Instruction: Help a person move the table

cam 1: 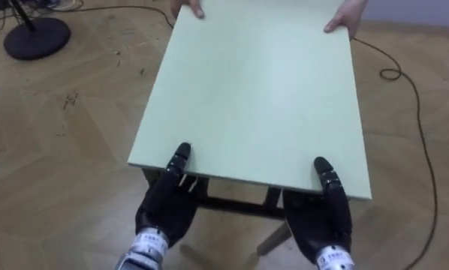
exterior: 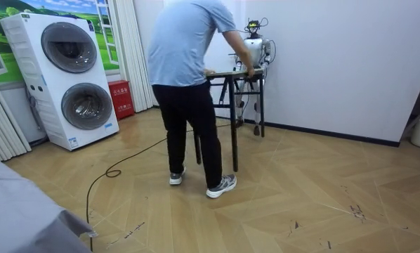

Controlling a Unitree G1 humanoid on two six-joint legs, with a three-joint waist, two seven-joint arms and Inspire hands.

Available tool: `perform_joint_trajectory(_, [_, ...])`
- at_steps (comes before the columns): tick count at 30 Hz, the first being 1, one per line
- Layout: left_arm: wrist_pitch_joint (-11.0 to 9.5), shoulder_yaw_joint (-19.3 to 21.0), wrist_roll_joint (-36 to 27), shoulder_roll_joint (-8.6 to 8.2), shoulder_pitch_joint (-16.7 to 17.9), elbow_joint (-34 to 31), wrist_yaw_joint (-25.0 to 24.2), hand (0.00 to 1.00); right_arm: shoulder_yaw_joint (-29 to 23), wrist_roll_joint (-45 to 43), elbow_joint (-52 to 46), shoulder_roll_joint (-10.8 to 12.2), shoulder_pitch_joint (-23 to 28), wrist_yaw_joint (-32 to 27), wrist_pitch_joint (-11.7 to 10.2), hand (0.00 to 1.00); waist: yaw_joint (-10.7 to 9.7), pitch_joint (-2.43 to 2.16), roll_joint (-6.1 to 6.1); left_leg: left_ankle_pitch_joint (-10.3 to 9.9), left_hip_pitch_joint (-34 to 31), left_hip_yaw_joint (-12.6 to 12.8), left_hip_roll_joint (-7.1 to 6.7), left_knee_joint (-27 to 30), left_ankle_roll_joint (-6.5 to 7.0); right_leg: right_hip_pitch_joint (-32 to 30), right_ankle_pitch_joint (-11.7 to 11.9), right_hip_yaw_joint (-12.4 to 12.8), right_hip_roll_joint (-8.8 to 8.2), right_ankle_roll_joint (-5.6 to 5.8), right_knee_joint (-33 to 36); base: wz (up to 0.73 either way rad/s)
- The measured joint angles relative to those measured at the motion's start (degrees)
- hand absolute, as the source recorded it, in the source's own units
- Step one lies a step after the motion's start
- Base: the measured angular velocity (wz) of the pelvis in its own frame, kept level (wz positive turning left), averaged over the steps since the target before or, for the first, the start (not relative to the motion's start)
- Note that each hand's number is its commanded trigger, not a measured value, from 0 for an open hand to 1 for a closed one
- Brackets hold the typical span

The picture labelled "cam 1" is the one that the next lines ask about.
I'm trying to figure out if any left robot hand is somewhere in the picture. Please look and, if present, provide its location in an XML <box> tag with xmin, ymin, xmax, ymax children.
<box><xmin>134</xmin><ymin>142</ymin><xmax>209</xmax><ymax>248</ymax></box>

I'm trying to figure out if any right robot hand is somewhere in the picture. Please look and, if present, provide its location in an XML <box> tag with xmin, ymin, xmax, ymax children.
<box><xmin>282</xmin><ymin>156</ymin><xmax>354</xmax><ymax>265</ymax></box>

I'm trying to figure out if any pale green table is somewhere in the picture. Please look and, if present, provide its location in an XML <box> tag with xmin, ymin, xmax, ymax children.
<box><xmin>127</xmin><ymin>0</ymin><xmax>372</xmax><ymax>270</ymax></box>

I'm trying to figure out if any black round stand base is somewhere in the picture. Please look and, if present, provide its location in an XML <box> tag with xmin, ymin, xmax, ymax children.
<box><xmin>3</xmin><ymin>0</ymin><xmax>72</xmax><ymax>62</ymax></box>

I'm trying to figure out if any cable tangle on floor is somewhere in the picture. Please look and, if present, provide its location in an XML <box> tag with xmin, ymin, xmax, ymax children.
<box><xmin>0</xmin><ymin>0</ymin><xmax>85</xmax><ymax>38</ymax></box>

